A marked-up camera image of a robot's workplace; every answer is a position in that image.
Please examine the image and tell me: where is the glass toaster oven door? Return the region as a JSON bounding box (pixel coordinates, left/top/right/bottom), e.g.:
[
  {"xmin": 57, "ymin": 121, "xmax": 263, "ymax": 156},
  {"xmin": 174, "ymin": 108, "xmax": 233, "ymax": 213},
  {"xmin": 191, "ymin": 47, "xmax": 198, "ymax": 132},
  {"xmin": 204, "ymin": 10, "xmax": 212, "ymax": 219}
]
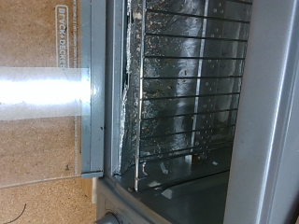
[{"xmin": 0, "ymin": 0, "xmax": 106, "ymax": 189}]

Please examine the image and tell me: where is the wooden box under oven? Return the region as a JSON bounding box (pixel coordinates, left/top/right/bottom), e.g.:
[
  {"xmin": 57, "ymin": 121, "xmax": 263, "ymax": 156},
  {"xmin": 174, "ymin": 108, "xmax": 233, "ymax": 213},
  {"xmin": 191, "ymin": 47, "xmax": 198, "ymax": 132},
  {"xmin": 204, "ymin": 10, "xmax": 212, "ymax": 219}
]
[{"xmin": 81, "ymin": 177, "xmax": 98, "ymax": 204}]

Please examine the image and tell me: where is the silver toaster oven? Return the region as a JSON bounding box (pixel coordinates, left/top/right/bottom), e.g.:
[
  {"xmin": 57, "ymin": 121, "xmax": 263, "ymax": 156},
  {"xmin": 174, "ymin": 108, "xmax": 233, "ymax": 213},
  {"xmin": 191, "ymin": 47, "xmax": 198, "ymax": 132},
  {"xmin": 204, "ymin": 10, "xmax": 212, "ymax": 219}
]
[{"xmin": 94, "ymin": 0, "xmax": 299, "ymax": 224}]

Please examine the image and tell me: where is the aluminium foil lined tray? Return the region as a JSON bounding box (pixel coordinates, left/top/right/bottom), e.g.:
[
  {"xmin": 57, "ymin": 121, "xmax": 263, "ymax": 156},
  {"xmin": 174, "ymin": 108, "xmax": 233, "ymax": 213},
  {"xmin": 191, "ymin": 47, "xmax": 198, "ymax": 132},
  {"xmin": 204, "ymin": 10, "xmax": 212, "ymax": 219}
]
[{"xmin": 113, "ymin": 0, "xmax": 253, "ymax": 190}]

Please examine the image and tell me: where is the wire oven rack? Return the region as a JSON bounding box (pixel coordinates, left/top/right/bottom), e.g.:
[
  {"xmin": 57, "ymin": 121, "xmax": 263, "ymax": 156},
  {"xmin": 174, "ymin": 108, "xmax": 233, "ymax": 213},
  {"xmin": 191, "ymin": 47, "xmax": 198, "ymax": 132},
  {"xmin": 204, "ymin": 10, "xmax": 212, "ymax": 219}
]
[{"xmin": 134, "ymin": 0, "xmax": 253, "ymax": 192}]

